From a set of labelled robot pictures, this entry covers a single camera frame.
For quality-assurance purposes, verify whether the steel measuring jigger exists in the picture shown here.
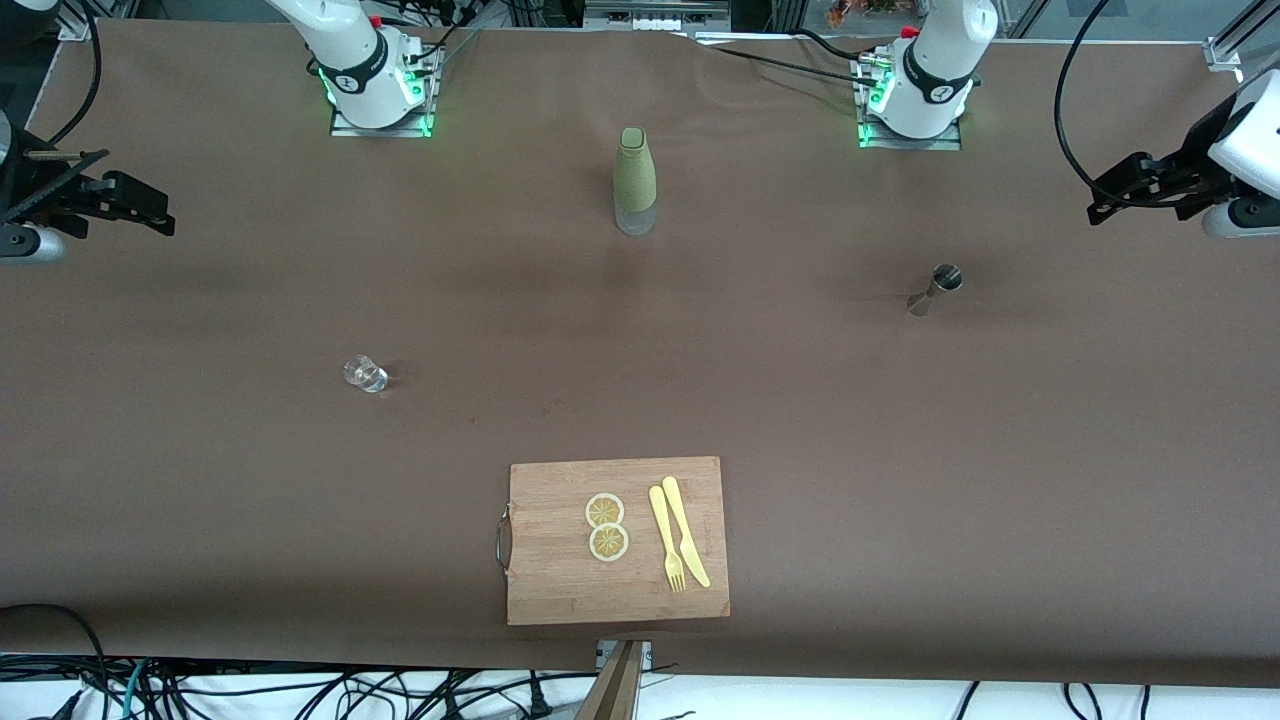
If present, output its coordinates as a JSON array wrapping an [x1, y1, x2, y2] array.
[[906, 263, 964, 318]]

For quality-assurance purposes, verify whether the clear glass shaker cup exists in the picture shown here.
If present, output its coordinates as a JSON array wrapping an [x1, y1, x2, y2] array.
[[342, 355, 390, 394]]

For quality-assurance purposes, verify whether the orange flower decoration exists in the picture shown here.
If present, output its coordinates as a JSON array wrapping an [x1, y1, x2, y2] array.
[[825, 0, 926, 29]]

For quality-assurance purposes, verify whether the brown table cover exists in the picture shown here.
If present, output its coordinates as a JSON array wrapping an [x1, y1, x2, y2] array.
[[0, 20, 1280, 691]]

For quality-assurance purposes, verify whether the green sleeved glass bottle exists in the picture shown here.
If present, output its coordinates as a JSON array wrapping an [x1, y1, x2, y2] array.
[[613, 126, 659, 237]]

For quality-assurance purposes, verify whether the grey metal box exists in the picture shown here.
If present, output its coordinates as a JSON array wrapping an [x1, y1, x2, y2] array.
[[583, 0, 733, 36]]

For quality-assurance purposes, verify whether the yellow plastic knife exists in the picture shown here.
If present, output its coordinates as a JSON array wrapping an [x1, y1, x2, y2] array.
[[661, 476, 712, 589]]

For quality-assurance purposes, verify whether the yellow plastic fork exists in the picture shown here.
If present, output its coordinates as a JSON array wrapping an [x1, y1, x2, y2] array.
[[648, 485, 688, 594]]

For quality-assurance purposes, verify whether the wooden cutting board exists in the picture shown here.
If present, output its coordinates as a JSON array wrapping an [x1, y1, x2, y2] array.
[[495, 456, 732, 627]]

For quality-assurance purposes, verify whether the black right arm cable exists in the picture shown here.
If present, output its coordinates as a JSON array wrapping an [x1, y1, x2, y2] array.
[[45, 0, 103, 146]]

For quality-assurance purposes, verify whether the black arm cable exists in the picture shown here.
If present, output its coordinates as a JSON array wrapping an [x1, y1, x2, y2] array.
[[1055, 0, 1151, 209], [45, 0, 103, 146]]

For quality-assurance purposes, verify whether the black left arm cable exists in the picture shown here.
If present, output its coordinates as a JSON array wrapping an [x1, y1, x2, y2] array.
[[1055, 0, 1151, 209]]

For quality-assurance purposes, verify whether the aluminium frame profile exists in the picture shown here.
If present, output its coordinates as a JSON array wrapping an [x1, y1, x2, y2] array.
[[1205, 0, 1280, 71]]

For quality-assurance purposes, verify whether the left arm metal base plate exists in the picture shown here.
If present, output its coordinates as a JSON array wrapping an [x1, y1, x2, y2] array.
[[852, 50, 966, 151]]

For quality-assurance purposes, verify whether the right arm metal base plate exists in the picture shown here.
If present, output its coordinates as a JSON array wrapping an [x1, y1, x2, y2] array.
[[328, 45, 441, 139]]

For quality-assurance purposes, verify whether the black base cable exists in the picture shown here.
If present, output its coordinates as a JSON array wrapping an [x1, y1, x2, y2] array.
[[790, 28, 871, 59], [712, 45, 886, 89]]

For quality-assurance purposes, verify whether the teal floor cable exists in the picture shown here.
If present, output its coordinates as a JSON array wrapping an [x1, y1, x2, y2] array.
[[122, 658, 153, 720]]

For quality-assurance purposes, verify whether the wooden post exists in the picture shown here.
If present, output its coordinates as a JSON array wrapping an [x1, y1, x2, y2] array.
[[575, 640, 646, 720]]

